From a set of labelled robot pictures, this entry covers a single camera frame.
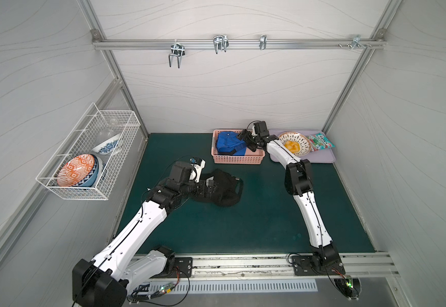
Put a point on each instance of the blue baseball cap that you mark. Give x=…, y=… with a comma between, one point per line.
x=228, y=144

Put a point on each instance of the metal double hook middle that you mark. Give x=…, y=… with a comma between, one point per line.
x=220, y=43

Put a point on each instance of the aluminium crossbar rail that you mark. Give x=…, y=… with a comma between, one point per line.
x=234, y=44

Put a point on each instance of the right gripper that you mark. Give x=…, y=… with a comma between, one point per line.
x=251, y=138

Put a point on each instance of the small metal hook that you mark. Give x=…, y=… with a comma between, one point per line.
x=262, y=42

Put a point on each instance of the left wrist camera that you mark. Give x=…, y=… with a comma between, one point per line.
x=198, y=165

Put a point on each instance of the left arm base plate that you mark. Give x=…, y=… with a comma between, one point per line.
x=175, y=265

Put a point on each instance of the white perforated vent strip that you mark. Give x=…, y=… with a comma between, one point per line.
x=245, y=286

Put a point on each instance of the metal double hook left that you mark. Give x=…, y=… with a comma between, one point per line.
x=177, y=51

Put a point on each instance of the black baseball cap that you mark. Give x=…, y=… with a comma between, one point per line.
x=230, y=188

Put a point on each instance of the blue patterned bowl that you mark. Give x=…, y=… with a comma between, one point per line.
x=108, y=146

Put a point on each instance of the lilac tray mat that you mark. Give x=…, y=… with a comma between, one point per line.
x=321, y=156

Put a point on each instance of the patterned bowl with fruit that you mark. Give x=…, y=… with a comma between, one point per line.
x=296, y=143

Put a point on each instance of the metal hook right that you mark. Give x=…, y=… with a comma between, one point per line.
x=356, y=43

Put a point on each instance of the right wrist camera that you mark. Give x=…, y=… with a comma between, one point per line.
x=260, y=130

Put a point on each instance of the orange patterned bowl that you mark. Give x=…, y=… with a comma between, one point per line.
x=75, y=170

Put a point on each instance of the metal double hook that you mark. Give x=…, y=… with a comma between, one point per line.
x=177, y=51
x=220, y=43

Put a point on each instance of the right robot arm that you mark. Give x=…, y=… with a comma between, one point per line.
x=299, y=184

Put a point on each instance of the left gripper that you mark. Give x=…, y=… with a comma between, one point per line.
x=211, y=185

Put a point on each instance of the green snack packet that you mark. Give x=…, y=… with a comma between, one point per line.
x=319, y=141

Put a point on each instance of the pink plastic basket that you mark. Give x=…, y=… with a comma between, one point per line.
x=249, y=158

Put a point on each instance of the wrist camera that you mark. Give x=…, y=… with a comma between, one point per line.
x=260, y=130
x=198, y=165

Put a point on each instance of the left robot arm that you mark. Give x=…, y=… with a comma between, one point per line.
x=110, y=278

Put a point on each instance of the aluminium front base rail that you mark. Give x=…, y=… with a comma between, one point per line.
x=256, y=266

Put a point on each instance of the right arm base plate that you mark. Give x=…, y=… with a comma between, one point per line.
x=310, y=265

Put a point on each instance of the white wire basket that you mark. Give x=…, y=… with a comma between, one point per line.
x=95, y=127

